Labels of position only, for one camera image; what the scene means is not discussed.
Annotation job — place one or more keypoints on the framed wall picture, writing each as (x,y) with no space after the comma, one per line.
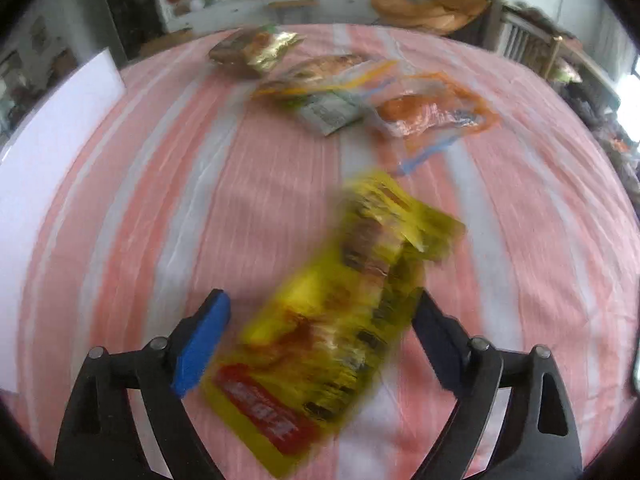
(39,35)

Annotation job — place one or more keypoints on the window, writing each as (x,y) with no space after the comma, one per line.
(630,95)

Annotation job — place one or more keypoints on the pile of assorted clutter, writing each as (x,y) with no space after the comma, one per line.
(600,125)

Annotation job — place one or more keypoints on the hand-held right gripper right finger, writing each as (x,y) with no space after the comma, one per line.
(440,350)

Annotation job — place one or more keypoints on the green-edged clear snack packet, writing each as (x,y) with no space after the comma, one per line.
(327,112)

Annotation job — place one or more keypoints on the red flowers in vase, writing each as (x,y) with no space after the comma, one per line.
(176,0)

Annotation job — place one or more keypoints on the orange-edged clear chicken leg packet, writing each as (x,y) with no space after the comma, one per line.
(425,110)

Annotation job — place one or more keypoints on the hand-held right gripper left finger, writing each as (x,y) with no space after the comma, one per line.
(200,345)

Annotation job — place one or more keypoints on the white television cabinet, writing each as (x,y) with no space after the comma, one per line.
(340,7)

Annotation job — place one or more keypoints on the long yellow red-label snack packet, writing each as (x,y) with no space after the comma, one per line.
(340,320)

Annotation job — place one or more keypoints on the orange striped tablecloth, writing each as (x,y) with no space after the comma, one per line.
(225,185)

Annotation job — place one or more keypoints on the clear brown-snack packet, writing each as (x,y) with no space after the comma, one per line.
(325,67)

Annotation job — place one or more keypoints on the orange lounge chair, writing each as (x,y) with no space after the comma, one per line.
(430,10)

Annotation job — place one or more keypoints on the gold foil snack packet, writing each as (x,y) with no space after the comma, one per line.
(260,50)

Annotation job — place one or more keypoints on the white cardboard box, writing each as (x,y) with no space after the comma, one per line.
(50,185)

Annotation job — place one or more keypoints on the small wooden bench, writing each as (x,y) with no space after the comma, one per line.
(292,4)

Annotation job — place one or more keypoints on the dark display cabinet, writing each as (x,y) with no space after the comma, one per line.
(130,5)

